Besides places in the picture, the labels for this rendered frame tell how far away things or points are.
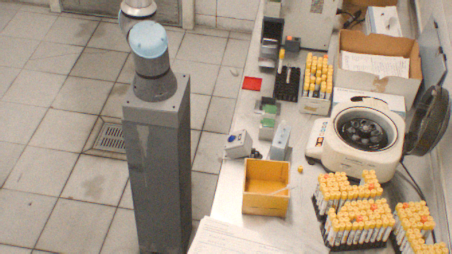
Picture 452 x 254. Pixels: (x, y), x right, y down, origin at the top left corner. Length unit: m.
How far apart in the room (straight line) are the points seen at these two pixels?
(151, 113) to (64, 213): 1.08
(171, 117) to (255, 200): 0.44
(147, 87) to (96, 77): 1.67
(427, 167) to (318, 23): 0.69
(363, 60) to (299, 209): 0.71
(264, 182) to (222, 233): 0.23
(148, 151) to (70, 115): 1.31
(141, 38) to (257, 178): 0.56
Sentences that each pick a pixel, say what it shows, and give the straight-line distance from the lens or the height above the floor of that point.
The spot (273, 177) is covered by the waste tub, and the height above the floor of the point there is 0.90.
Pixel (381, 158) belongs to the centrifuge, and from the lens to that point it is 1.67.
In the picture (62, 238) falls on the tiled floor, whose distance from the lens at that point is 2.68.
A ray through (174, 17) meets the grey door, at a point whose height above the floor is 0.08.
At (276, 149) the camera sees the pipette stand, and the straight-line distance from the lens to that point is 1.66.
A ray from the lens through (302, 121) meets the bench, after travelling 1.89.
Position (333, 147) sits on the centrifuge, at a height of 0.99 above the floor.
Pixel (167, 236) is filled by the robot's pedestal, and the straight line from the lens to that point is 2.37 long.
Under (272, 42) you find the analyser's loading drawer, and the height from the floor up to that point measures 0.93.
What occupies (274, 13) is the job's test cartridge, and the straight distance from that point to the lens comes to 2.00.
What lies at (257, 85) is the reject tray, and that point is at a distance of 2.01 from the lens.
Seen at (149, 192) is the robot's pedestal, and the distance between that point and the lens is 2.15.
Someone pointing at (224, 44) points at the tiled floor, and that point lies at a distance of 3.67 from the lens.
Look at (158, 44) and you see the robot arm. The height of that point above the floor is 1.17.
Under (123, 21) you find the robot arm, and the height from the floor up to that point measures 1.15.
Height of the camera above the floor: 2.17
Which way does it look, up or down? 45 degrees down
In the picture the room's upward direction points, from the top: 3 degrees clockwise
